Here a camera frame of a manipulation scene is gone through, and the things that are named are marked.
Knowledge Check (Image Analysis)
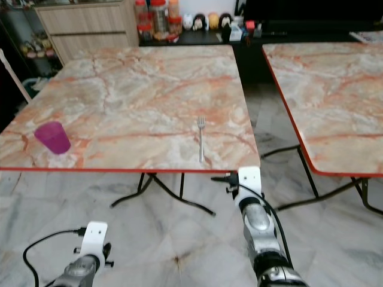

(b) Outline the silver metal fork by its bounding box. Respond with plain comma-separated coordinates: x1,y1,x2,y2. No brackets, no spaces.
196,116,207,163

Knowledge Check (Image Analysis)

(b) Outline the purple plastic cup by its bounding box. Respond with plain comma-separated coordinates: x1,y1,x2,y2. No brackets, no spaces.
34,121,71,155

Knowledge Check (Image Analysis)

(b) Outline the marble-top folding table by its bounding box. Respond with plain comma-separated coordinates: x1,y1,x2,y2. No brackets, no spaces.
262,42,383,215
0,45,262,216

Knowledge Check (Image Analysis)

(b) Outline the black and white figurine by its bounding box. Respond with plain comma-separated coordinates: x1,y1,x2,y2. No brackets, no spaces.
194,14,208,30

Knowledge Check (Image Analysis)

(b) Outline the orange-filled tall jar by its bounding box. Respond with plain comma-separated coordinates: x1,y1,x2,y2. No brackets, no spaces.
168,0,182,33

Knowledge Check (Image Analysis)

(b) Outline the large red-lidded clear jar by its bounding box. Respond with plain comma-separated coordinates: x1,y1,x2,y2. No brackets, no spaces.
149,0,168,33

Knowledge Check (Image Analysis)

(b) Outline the black television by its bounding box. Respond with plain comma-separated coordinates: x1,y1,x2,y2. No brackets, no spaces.
242,0,383,25

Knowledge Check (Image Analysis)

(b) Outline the small red-lidded jar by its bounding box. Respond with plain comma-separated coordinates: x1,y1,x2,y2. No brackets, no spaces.
135,0,149,28

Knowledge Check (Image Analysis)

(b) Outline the dark glass display shelf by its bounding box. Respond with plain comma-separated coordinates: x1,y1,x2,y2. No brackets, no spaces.
0,6,57,78

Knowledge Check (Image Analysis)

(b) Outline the light wooden drawer cabinet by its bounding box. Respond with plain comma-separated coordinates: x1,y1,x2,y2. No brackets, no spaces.
34,2,139,65

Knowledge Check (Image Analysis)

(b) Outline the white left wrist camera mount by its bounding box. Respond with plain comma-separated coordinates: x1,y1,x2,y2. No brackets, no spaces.
83,221,108,267

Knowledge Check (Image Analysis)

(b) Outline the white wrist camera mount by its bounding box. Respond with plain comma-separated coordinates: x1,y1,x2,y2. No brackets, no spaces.
83,221,108,267
238,166,263,201

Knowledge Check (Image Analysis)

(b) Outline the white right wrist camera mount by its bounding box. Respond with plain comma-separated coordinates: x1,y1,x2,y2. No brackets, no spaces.
238,166,263,201

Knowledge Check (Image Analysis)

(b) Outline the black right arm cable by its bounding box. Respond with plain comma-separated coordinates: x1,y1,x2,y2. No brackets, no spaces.
211,172,294,267

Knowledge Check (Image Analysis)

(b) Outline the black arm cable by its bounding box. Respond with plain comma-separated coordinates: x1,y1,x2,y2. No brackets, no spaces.
211,172,294,267
23,227,88,287

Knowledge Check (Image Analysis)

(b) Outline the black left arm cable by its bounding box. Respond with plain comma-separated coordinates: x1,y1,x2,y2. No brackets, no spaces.
23,227,88,287

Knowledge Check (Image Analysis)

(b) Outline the white-handled broom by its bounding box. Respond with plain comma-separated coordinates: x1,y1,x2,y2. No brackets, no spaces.
0,48,32,103

